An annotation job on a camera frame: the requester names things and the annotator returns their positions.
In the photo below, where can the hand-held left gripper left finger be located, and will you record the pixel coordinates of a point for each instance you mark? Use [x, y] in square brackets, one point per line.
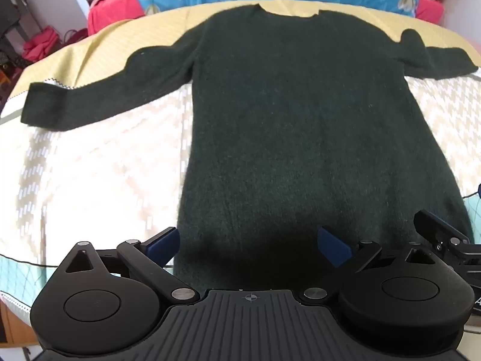
[164, 247]

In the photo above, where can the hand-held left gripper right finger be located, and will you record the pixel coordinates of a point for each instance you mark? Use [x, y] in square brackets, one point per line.
[332, 250]

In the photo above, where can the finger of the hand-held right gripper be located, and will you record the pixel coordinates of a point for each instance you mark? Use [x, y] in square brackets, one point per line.
[437, 227]

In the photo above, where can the dark green knit sweater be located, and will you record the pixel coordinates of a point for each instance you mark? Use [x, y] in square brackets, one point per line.
[293, 139]

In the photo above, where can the red clothes pile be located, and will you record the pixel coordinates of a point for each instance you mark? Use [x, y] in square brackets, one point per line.
[39, 43]

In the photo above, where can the yellow beige patterned blanket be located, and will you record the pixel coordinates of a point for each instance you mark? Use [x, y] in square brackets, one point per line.
[94, 165]

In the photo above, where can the red bed sheet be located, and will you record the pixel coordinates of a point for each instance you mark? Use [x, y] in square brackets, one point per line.
[112, 17]

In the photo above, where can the dark furniture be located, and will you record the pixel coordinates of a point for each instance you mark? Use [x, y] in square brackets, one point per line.
[11, 18]

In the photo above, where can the wooden bed frame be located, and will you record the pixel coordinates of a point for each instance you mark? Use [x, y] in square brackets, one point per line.
[11, 319]

